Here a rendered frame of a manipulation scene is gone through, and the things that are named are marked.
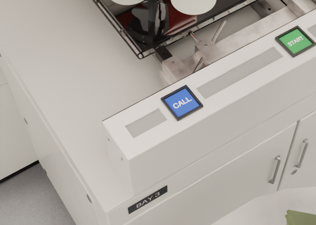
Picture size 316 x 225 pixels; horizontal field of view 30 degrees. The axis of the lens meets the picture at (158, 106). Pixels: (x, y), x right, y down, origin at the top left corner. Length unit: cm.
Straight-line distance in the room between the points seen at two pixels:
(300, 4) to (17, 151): 106
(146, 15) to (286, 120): 37
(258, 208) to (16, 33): 67
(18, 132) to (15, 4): 55
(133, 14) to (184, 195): 40
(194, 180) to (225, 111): 21
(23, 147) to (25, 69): 67
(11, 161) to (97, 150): 84
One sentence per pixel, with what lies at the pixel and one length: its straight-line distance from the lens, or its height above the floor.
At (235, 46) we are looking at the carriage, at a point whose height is 88.
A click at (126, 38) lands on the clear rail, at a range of 123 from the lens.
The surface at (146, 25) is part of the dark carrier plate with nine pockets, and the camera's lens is 126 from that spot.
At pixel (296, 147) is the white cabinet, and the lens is 146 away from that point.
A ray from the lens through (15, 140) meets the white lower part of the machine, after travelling 191.
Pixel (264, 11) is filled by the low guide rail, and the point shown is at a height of 84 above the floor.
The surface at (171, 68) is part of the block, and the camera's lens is 117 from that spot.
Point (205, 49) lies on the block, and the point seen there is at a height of 91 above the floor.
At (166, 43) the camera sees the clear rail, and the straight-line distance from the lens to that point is 122.
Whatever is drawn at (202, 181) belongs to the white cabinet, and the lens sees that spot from 126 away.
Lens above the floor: 183
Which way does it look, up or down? 56 degrees down
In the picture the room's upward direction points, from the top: 3 degrees counter-clockwise
